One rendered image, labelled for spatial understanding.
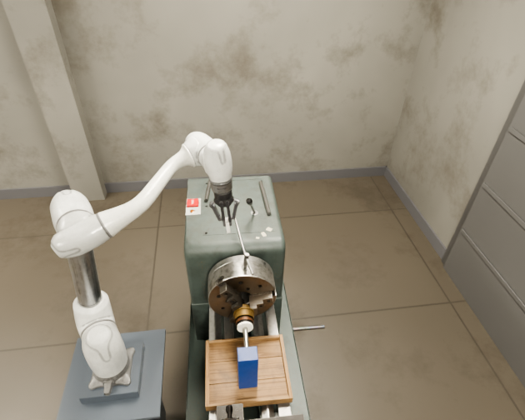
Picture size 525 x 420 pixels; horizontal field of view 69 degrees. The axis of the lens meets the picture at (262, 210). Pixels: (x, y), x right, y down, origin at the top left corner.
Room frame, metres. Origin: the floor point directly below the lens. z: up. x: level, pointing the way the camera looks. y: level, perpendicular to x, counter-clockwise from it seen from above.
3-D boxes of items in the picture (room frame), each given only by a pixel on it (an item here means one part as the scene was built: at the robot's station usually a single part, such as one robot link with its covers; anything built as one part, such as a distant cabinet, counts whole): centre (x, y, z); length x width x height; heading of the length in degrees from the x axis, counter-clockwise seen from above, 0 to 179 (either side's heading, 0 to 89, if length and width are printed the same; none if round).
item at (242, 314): (1.00, 0.07, 1.08); 0.09 x 0.09 x 0.09; 7
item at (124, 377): (0.87, 0.67, 0.83); 0.22 x 0.18 x 0.06; 9
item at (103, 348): (0.90, 0.68, 0.97); 0.18 x 0.16 x 0.22; 33
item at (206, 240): (1.54, 0.16, 1.06); 0.59 x 0.48 x 0.39; 7
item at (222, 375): (0.86, 0.05, 0.89); 0.36 x 0.30 x 0.04; 97
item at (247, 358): (0.80, 0.04, 1.00); 0.08 x 0.06 x 0.23; 97
